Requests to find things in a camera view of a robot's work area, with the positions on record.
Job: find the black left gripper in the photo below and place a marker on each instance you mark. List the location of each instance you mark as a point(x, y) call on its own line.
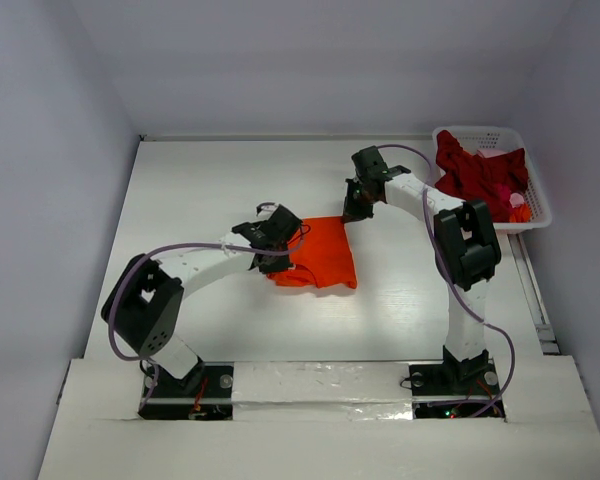
point(280, 266)

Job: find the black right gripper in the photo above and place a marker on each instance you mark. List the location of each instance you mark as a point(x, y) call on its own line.
point(357, 205)

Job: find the orange t-shirt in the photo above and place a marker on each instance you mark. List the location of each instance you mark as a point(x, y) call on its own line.
point(324, 259)

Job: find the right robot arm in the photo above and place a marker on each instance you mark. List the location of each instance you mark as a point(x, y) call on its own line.
point(466, 253)

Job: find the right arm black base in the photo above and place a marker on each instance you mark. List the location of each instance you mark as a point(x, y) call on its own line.
point(437, 395)

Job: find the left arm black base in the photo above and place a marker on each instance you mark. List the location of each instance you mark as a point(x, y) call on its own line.
point(204, 395)

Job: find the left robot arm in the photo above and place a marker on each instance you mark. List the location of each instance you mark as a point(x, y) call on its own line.
point(143, 307)

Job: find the white plastic laundry basket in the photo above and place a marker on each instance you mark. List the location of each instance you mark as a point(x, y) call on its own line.
point(471, 138)

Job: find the dark red t-shirt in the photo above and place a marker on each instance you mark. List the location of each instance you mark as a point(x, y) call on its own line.
point(469, 177)

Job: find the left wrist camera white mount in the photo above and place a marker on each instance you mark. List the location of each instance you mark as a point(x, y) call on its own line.
point(266, 208)

